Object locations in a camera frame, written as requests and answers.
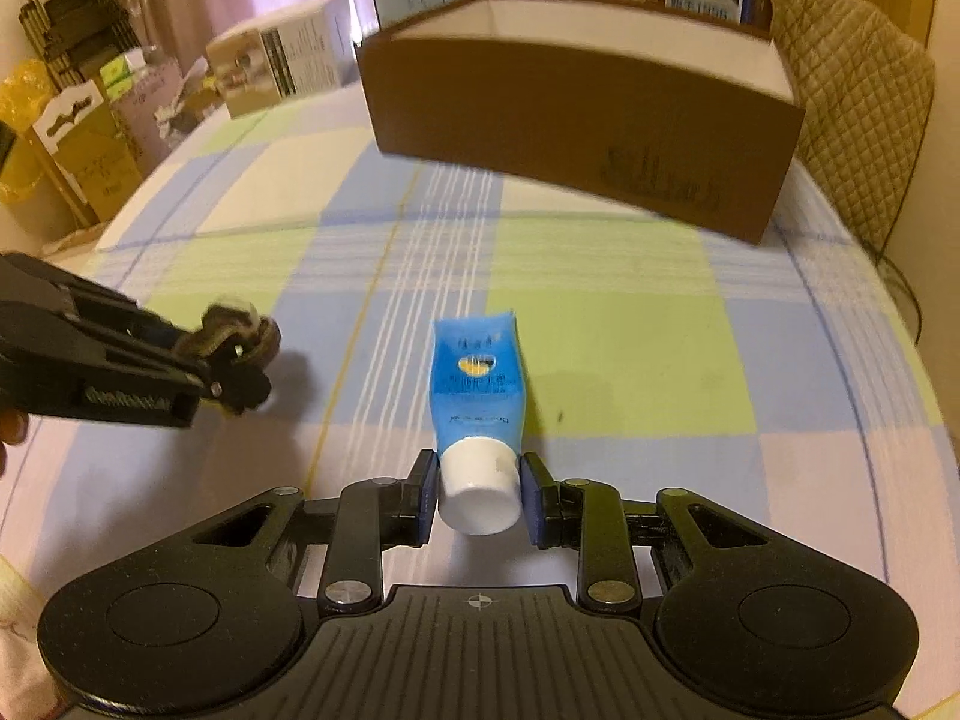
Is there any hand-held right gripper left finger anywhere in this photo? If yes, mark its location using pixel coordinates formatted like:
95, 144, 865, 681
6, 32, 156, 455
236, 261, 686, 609
193, 448, 440, 612

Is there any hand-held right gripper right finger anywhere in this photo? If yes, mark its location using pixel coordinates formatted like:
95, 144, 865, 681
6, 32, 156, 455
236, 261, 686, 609
519, 451, 770, 608

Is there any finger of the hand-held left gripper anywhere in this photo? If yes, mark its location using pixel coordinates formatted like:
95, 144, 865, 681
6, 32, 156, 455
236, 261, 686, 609
112, 306, 226, 391
201, 341, 275, 416

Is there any blue cream tube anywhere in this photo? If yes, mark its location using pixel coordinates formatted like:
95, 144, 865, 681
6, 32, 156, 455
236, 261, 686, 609
429, 309, 524, 536

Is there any brown cardboard box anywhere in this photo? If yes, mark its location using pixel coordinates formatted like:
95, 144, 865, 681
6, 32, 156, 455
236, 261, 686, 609
354, 0, 807, 245

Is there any person's left hand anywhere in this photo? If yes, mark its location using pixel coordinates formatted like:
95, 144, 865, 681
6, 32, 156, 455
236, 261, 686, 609
0, 409, 29, 477

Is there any small cardboard carton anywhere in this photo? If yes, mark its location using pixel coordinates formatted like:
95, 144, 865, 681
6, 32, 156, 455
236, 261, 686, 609
30, 86, 143, 222

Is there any yellow plastic bag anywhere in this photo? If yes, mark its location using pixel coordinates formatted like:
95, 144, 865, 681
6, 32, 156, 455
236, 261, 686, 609
0, 56, 57, 203

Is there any purple box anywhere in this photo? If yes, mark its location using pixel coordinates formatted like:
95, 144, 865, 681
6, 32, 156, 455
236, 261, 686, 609
112, 60, 188, 166

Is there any pile of green tissue packs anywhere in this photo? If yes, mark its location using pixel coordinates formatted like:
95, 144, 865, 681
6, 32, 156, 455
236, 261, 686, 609
101, 49, 151, 98

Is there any white product box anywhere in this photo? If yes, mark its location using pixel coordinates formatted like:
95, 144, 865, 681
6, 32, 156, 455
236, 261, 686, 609
206, 0, 361, 119

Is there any beige quilted chair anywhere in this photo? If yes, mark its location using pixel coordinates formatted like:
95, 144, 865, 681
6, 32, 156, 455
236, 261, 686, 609
757, 0, 937, 263

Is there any black cable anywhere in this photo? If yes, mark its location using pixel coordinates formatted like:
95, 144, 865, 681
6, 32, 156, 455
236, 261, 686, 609
877, 255, 925, 346

